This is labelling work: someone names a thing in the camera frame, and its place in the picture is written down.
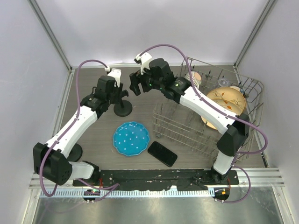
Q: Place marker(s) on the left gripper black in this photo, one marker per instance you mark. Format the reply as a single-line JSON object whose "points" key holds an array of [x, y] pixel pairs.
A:
{"points": [[118, 91]]}

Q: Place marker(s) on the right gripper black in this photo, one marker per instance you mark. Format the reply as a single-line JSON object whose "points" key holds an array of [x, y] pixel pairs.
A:
{"points": [[135, 79]]}

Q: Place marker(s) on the black phone stand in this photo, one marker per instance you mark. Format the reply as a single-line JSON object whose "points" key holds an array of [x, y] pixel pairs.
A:
{"points": [[123, 109]]}

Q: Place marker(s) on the black smartphone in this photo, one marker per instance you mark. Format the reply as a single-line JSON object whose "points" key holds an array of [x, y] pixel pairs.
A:
{"points": [[163, 154]]}

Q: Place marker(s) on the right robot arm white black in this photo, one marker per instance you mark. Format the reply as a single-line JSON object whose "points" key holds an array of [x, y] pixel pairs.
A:
{"points": [[155, 74]]}

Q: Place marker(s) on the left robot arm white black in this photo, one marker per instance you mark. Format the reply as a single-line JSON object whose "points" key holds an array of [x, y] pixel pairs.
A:
{"points": [[51, 158]]}

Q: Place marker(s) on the blue dotted plate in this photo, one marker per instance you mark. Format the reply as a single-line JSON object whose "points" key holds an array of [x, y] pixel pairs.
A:
{"points": [[131, 139]]}

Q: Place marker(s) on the striped ceramic mug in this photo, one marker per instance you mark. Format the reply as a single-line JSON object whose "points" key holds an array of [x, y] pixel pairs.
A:
{"points": [[196, 78]]}

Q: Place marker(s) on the clear glass in rack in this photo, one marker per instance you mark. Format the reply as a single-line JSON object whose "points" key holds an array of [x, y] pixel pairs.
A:
{"points": [[223, 82]]}

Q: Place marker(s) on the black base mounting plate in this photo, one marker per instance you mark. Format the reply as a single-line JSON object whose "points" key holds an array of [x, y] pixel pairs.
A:
{"points": [[161, 179]]}

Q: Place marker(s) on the beige plate with leaves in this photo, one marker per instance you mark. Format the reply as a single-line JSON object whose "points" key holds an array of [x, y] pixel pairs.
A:
{"points": [[229, 106]]}

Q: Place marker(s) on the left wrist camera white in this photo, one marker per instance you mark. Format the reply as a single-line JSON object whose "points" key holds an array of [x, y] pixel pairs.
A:
{"points": [[115, 73]]}

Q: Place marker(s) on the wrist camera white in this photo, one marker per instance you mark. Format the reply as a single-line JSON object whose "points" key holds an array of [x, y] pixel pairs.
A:
{"points": [[143, 60], [115, 73]]}

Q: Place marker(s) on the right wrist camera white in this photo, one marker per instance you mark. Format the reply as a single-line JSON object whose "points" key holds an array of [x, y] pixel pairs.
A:
{"points": [[143, 60]]}

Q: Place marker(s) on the metal wire dish rack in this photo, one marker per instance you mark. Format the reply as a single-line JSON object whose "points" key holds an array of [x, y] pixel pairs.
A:
{"points": [[186, 127]]}

